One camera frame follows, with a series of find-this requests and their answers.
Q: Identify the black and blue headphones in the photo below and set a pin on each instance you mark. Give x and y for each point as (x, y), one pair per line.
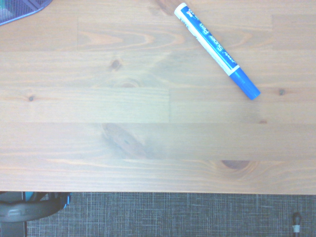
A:
(37, 205)

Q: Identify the blue and white marker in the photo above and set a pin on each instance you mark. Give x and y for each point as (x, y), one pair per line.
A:
(214, 48)

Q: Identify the purple mesh desk organizer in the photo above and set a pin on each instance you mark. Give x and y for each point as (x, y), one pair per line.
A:
(15, 9)

